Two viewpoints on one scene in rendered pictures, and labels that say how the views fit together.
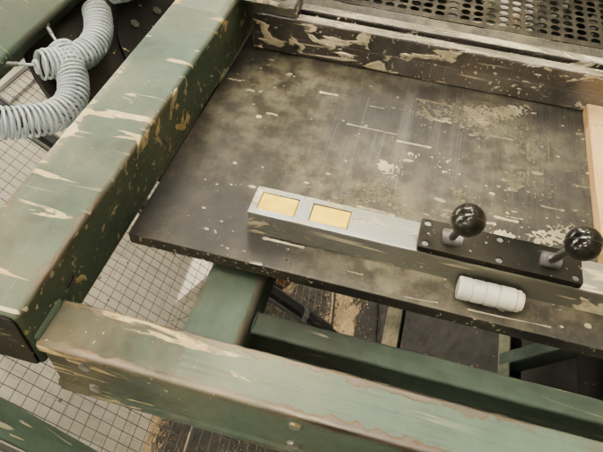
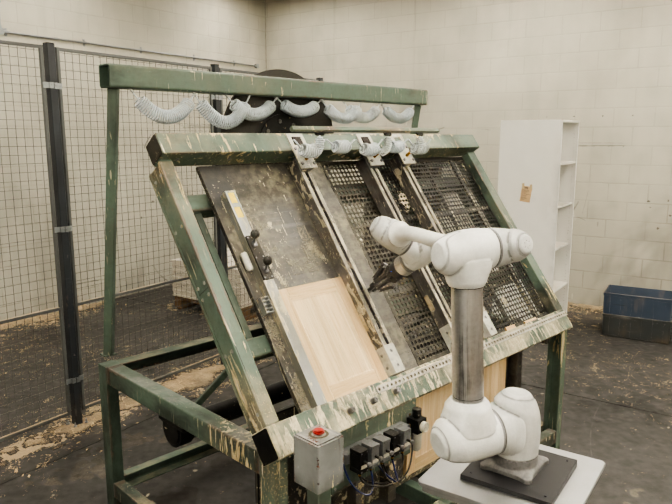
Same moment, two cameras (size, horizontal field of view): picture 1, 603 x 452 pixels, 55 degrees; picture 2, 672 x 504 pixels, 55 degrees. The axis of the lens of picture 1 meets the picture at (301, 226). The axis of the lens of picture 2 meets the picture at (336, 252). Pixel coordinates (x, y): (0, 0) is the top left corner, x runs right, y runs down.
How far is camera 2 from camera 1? 197 cm
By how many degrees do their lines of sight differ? 10
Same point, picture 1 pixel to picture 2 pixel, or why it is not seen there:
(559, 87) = (338, 263)
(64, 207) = (192, 146)
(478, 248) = (256, 251)
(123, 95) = (232, 139)
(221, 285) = (200, 198)
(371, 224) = (244, 223)
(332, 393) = (194, 228)
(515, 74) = (332, 248)
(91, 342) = (167, 172)
